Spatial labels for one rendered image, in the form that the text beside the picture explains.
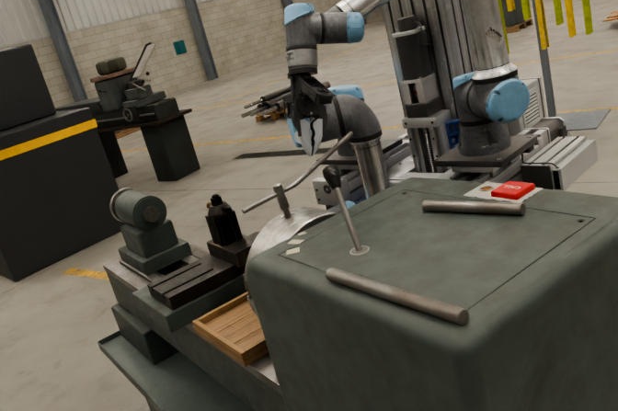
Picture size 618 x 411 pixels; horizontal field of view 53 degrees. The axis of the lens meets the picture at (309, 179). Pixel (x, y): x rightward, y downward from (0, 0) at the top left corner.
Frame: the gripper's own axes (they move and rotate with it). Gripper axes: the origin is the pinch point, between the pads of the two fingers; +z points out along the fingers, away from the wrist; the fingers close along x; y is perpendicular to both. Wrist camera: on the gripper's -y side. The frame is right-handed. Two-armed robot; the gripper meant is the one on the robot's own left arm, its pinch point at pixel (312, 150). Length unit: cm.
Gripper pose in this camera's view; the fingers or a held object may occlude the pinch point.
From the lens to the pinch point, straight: 149.3
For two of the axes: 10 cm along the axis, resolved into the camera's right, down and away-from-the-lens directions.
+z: 0.7, 10.0, 0.4
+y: -4.6, -0.1, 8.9
